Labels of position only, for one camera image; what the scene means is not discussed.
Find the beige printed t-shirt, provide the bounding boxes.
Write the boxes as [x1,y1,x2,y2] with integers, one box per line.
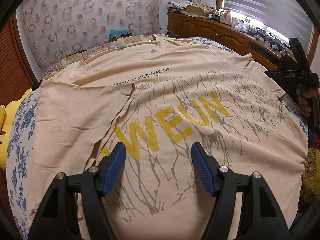
[24,34,309,240]

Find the person's right hand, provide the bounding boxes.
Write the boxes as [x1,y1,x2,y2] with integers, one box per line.
[296,88,314,118]

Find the wooden side cabinet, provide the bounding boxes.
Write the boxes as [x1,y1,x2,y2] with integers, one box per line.
[168,12,297,71]

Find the folded floral cloth stack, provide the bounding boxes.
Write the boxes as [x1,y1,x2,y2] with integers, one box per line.
[167,0,194,10]

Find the blue floral white bedsheet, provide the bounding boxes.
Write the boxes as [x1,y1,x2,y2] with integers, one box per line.
[6,36,309,240]

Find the teal item in box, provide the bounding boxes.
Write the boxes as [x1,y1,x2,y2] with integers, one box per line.
[108,29,132,42]

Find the zebra window blind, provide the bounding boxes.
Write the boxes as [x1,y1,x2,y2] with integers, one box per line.
[223,0,312,50]

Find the cardboard box on cabinet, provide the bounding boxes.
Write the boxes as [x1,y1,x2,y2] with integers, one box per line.
[185,5,213,17]

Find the circle patterned sheer curtain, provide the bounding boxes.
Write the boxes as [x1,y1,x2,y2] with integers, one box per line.
[21,0,161,71]

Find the yellow Pikachu plush toy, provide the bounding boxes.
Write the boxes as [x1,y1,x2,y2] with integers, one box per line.
[0,88,32,171]

